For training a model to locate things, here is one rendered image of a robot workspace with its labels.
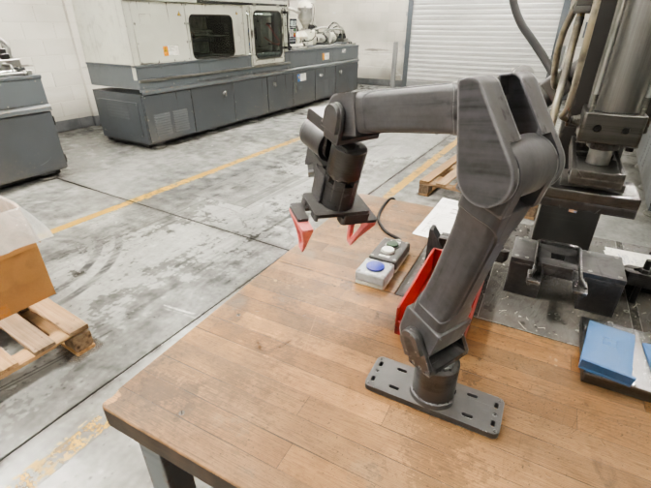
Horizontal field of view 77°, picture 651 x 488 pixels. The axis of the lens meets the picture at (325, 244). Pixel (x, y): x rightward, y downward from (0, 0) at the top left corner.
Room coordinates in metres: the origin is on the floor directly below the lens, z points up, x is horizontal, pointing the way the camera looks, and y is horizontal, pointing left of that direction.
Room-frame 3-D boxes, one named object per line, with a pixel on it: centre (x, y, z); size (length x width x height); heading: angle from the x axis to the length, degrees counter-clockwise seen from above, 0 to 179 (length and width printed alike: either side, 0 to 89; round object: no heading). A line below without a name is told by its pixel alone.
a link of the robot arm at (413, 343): (0.45, -0.16, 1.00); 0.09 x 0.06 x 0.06; 125
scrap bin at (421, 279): (0.67, -0.24, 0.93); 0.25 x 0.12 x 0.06; 152
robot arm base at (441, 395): (0.44, -0.16, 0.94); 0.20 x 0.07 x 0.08; 62
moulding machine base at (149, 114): (7.58, 1.12, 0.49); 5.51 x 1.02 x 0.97; 149
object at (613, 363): (0.51, -0.47, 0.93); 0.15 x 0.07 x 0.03; 144
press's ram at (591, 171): (0.79, -0.51, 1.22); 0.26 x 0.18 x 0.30; 152
